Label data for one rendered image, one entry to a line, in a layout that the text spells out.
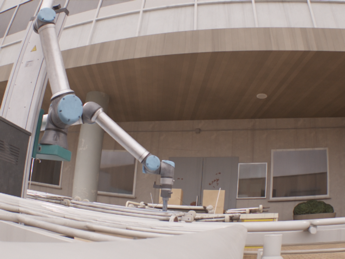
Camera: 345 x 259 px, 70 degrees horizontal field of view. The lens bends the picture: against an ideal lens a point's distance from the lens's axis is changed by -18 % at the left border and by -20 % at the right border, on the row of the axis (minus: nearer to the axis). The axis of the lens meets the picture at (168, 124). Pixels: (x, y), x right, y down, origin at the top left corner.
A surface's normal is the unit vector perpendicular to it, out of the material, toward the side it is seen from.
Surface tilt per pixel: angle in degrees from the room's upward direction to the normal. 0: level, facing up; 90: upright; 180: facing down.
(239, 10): 90
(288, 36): 90
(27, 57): 90
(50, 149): 90
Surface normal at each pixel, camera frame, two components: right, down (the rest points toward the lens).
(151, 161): 0.22, -0.25
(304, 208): -0.25, -0.59
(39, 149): -0.25, -0.33
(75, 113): 0.63, -0.12
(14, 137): 0.97, 0.00
